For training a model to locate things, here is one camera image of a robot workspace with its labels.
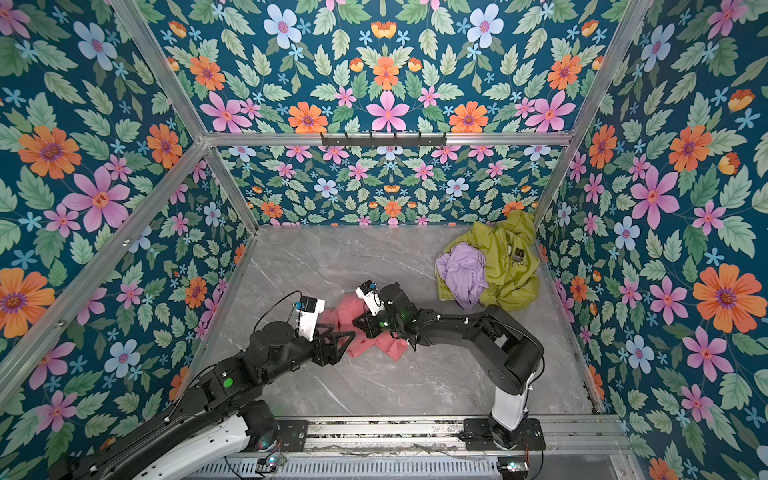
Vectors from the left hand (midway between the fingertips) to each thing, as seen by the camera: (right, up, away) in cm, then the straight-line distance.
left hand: (348, 329), depth 68 cm
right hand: (-2, -1, +17) cm, 17 cm away
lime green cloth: (+50, +15, +33) cm, 61 cm away
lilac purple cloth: (+32, +12, +31) cm, 46 cm away
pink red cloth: (-4, +1, +19) cm, 20 cm away
